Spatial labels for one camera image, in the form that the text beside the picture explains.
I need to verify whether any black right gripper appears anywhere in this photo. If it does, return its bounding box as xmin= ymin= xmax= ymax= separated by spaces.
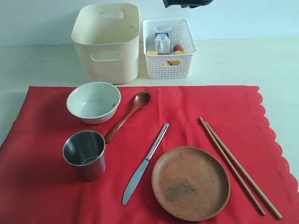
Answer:
xmin=163 ymin=0 xmax=213 ymax=8

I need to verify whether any red sausage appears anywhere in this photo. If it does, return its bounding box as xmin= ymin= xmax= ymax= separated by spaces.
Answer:
xmin=173 ymin=44 xmax=184 ymax=51

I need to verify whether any blue white milk carton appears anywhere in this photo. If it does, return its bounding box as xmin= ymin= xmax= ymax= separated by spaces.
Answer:
xmin=154 ymin=32 xmax=170 ymax=54

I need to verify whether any yellow lemon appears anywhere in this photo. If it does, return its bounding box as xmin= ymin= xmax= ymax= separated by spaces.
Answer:
xmin=168 ymin=50 xmax=184 ymax=66

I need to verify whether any yellow cheese wedge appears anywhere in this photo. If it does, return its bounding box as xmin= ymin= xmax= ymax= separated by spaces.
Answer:
xmin=147 ymin=51 xmax=158 ymax=56

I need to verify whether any brown egg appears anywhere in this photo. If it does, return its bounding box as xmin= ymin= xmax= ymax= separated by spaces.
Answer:
xmin=161 ymin=61 xmax=170 ymax=66

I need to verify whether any small white perforated basket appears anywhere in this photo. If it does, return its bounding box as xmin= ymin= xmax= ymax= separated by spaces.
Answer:
xmin=142 ymin=19 xmax=197 ymax=79

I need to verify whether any large cream plastic bin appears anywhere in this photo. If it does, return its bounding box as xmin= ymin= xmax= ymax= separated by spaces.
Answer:
xmin=71 ymin=3 xmax=140 ymax=84

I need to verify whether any dark wooden spoon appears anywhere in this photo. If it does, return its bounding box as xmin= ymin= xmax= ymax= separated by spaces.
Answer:
xmin=105 ymin=92 xmax=151 ymax=143

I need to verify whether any left wooden chopstick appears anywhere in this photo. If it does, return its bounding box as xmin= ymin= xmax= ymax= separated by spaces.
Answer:
xmin=199 ymin=117 xmax=266 ymax=216

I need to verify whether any wooden chopstick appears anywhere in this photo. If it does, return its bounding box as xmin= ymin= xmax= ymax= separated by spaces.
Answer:
xmin=199 ymin=117 xmax=266 ymax=216
xmin=205 ymin=122 xmax=282 ymax=219

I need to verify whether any white ceramic bowl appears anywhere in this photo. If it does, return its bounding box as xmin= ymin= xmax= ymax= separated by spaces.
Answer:
xmin=66 ymin=81 xmax=121 ymax=124

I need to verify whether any right wooden chopstick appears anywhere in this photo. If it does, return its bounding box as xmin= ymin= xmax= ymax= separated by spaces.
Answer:
xmin=205 ymin=122 xmax=282 ymax=219

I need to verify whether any stainless steel cup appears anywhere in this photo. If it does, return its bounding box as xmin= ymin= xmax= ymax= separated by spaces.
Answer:
xmin=62 ymin=130 xmax=106 ymax=182

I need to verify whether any steel table knife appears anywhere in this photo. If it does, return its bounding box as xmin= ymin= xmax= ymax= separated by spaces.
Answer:
xmin=122 ymin=123 xmax=170 ymax=205

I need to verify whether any brown wooden plate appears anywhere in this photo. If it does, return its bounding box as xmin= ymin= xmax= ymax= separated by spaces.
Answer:
xmin=151 ymin=146 xmax=230 ymax=222

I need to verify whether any red table cloth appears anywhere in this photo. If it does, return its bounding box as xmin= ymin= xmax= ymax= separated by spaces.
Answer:
xmin=0 ymin=86 xmax=299 ymax=224

